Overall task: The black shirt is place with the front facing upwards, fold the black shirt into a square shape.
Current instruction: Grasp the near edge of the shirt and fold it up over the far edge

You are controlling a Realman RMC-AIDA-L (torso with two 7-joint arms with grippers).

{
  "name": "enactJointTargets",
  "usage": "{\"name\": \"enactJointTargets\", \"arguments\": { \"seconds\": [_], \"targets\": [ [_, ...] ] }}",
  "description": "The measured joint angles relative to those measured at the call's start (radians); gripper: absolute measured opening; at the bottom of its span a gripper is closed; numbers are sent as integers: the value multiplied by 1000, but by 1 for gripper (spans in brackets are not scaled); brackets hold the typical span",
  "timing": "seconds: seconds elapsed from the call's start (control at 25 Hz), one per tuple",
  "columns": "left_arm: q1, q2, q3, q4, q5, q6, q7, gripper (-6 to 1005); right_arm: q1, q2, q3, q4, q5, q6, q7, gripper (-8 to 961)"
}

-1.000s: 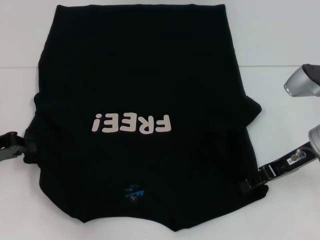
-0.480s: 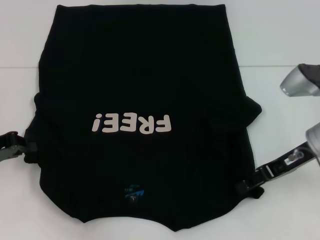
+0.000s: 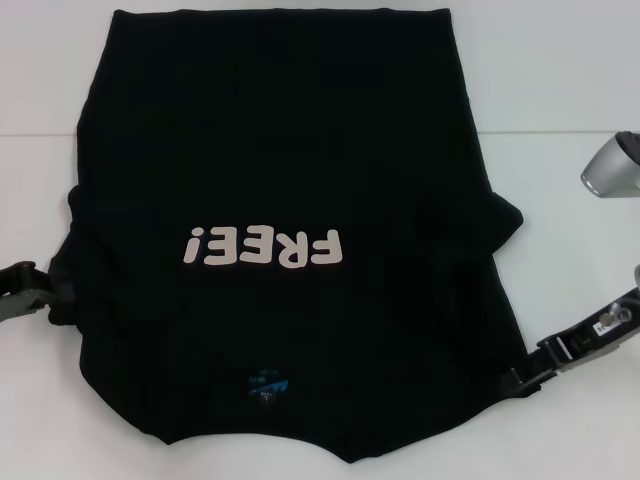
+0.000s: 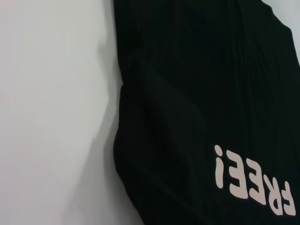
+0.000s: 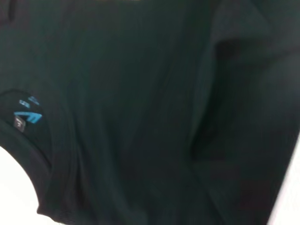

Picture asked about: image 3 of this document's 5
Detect black shirt with FREE print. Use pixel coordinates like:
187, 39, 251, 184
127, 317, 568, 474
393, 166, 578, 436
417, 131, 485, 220
45, 7, 532, 451

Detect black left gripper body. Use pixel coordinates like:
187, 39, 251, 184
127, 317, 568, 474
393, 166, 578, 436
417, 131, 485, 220
0, 259, 52, 329

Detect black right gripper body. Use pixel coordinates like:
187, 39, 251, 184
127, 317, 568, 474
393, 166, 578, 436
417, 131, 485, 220
537, 294, 640, 374

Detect silver knurled mounting screw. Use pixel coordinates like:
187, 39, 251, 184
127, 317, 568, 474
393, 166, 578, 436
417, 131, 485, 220
597, 307, 632, 327

